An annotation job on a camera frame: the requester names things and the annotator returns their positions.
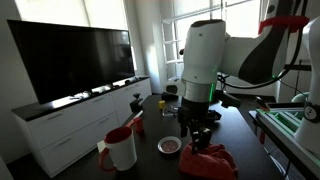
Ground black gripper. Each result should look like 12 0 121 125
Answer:
177 98 213 155

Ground small white bowl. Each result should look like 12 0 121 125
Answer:
157 135 183 155

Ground red cloth towel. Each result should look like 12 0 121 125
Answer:
178 142 240 180

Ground clear safety glasses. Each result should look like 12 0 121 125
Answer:
161 104 183 118

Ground small black box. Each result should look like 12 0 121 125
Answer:
161 92 179 102

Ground black table clamp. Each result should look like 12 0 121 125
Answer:
129 92 144 114

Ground red and black hand tool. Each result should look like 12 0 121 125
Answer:
254 95 271 111

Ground green and white tray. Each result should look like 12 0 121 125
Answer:
255 107 320 168

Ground white paper card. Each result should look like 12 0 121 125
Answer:
96 139 107 155

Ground pale green round object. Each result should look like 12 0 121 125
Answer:
290 91 311 104

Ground white sideboard with black top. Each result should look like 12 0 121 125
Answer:
10 75 153 179

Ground large black flat television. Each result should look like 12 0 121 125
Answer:
6 19 136 105

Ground red clamp with white handle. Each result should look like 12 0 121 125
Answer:
125 109 145 135

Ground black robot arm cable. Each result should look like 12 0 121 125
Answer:
216 19 303 90

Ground white mug with red handle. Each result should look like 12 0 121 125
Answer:
97 126 138 173

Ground white wire shelf rack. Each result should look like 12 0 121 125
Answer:
161 6 214 93

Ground black hanging cable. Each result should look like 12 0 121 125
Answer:
279 79 305 96

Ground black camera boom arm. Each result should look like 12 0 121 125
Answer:
283 63 313 72

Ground red strap around arm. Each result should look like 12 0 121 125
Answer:
258 15 310 35

